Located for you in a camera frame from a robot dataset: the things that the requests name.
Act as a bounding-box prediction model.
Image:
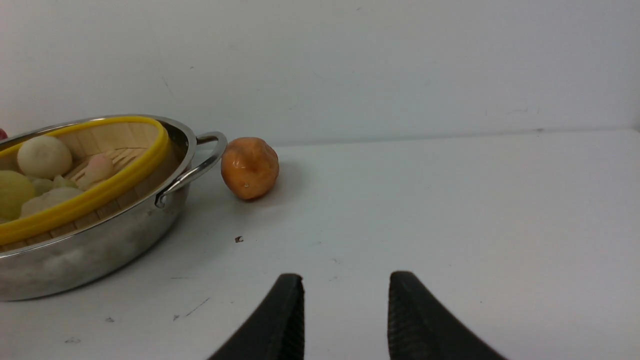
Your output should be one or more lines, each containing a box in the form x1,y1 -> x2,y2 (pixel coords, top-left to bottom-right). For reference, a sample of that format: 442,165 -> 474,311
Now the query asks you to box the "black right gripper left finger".
209,273 -> 306,360

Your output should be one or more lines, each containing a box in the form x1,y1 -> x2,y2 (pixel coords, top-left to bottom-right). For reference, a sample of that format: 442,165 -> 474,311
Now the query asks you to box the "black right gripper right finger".
387,271 -> 505,360

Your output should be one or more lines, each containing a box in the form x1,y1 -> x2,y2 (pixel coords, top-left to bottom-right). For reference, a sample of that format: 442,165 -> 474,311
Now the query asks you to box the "yellow rimmed bamboo steamer basket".
1,115 -> 179,252

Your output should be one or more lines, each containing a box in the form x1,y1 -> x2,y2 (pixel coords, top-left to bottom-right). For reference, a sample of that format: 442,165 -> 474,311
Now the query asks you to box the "stainless steel pot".
1,115 -> 227,302

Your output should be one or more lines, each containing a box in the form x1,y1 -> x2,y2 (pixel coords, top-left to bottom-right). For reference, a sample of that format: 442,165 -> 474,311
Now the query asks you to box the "pink shrimp dumpling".
77,153 -> 115,191

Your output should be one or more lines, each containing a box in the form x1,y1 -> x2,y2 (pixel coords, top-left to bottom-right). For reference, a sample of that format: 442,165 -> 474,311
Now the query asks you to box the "white pleated bun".
20,187 -> 83,219

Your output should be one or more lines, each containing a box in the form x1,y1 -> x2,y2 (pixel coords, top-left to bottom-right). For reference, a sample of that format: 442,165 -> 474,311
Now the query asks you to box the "white round bun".
16,136 -> 73,180

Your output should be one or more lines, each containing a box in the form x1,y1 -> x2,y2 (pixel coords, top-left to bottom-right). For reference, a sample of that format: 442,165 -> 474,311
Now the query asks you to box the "yellow-green round bun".
0,170 -> 36,221

